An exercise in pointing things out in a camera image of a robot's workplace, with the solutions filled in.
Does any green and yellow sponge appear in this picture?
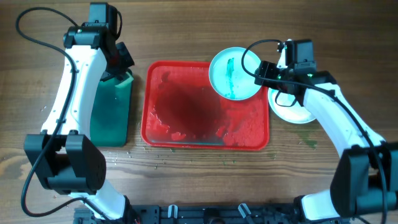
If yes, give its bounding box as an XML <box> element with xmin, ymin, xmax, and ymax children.
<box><xmin>115</xmin><ymin>71</ymin><xmax>134</xmax><ymax>88</ymax></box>

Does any white plate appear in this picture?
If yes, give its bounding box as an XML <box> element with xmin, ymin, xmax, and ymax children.
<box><xmin>208</xmin><ymin>47</ymin><xmax>261</xmax><ymax>101</ymax></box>
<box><xmin>267</xmin><ymin>88</ymin><xmax>314</xmax><ymax>119</ymax></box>

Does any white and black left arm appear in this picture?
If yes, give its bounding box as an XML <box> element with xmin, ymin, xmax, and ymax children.
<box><xmin>21</xmin><ymin>23</ymin><xmax>134</xmax><ymax>223</ymax></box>

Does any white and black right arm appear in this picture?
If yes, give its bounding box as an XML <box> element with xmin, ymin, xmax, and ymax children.
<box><xmin>254</xmin><ymin>61</ymin><xmax>397</xmax><ymax>223</ymax></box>

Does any red plastic tray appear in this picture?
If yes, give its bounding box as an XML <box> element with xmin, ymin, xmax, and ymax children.
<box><xmin>141</xmin><ymin>60</ymin><xmax>270</xmax><ymax>151</ymax></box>

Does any black tub of green water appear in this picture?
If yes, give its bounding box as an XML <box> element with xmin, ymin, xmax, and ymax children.
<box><xmin>90</xmin><ymin>78</ymin><xmax>133</xmax><ymax>147</ymax></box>

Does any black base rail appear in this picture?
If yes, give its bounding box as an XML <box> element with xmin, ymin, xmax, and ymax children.
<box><xmin>73</xmin><ymin>203</ymin><xmax>299</xmax><ymax>224</ymax></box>

